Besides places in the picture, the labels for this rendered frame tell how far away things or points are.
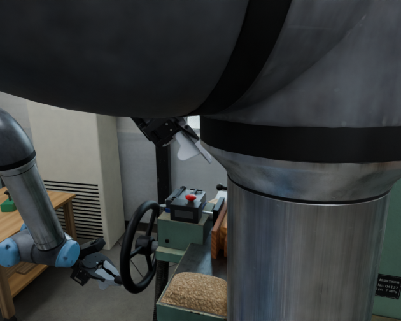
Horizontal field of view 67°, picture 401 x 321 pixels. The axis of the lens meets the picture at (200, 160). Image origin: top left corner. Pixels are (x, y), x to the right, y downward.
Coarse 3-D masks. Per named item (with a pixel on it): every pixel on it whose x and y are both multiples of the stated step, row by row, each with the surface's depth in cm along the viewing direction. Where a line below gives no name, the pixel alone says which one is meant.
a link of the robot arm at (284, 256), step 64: (256, 0) 7; (320, 0) 8; (384, 0) 9; (256, 64) 9; (320, 64) 10; (384, 64) 10; (256, 128) 12; (320, 128) 11; (384, 128) 11; (256, 192) 14; (320, 192) 13; (384, 192) 14; (256, 256) 15; (320, 256) 14; (256, 320) 16; (320, 320) 15
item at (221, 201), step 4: (220, 200) 87; (224, 200) 89; (216, 204) 84; (220, 204) 84; (216, 208) 82; (220, 208) 84; (204, 212) 87; (208, 212) 86; (212, 212) 87; (216, 212) 81; (212, 216) 85; (216, 216) 81; (212, 220) 86
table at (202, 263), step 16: (224, 192) 115; (208, 240) 84; (160, 256) 85; (176, 256) 83; (192, 256) 77; (208, 256) 77; (176, 272) 71; (192, 272) 71; (208, 272) 71; (224, 272) 71; (160, 304) 62; (160, 320) 63; (176, 320) 62; (192, 320) 61; (208, 320) 59; (224, 320) 58
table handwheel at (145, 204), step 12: (144, 204) 93; (156, 204) 100; (132, 216) 88; (156, 216) 106; (132, 228) 86; (132, 240) 85; (144, 240) 95; (120, 252) 84; (132, 252) 88; (144, 252) 95; (120, 264) 84; (156, 264) 105; (144, 276) 101; (132, 288) 88; (144, 288) 96
